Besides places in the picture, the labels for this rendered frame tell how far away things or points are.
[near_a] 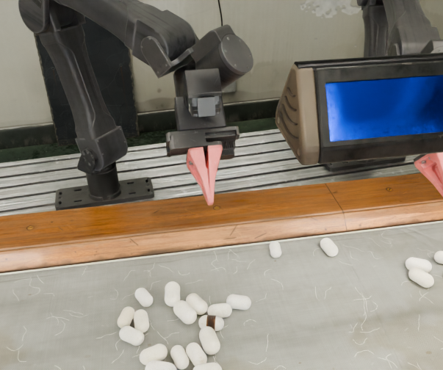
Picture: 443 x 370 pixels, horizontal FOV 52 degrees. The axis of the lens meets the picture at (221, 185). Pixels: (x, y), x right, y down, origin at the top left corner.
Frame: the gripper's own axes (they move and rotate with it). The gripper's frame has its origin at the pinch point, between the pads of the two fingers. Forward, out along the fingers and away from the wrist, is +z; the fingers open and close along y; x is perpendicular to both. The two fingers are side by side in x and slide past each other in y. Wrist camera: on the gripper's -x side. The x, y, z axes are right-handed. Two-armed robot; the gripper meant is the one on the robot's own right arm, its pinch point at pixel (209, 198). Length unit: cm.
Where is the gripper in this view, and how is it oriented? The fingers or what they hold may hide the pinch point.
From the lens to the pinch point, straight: 63.6
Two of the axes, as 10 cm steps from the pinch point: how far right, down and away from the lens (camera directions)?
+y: 9.8, -1.1, 1.4
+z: 1.4, 9.5, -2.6
